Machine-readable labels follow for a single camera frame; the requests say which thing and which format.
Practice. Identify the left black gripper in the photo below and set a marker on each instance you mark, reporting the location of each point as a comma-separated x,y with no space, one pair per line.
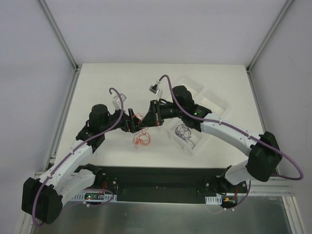
130,118

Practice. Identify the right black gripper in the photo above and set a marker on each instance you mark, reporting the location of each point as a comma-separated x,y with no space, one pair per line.
157,112

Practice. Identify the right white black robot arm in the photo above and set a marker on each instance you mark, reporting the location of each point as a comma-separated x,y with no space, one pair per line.
259,148

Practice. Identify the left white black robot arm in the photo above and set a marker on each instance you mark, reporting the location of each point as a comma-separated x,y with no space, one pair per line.
43,198

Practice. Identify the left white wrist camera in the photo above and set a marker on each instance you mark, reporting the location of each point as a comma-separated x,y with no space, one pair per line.
116,100

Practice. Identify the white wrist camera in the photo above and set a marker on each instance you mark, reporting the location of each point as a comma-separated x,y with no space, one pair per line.
155,89
116,100

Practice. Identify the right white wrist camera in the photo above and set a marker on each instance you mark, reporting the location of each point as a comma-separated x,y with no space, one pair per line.
155,89

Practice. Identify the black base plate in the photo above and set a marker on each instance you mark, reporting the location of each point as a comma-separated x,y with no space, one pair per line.
162,185

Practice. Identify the left white cable duct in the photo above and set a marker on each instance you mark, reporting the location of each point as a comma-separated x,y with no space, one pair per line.
94,197

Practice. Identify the white cable duct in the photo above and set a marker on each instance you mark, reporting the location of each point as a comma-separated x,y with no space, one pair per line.
94,197
213,200

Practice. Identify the right white cable duct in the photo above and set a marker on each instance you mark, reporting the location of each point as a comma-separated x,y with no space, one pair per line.
213,200

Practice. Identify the left aluminium frame post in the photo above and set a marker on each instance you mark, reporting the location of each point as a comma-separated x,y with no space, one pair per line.
58,34

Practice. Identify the aluminium frame post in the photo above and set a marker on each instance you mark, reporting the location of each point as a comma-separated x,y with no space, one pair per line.
271,32
58,34

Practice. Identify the right aluminium frame post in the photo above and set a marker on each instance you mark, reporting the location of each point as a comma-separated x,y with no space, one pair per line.
271,32

